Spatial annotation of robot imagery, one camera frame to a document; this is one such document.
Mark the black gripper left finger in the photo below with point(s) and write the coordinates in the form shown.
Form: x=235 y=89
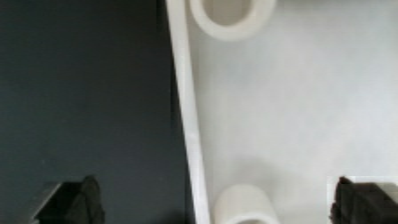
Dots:
x=70 y=203

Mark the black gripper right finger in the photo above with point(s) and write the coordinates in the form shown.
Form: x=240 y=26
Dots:
x=364 y=203

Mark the white square tabletop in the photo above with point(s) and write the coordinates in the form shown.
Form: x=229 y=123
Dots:
x=286 y=72

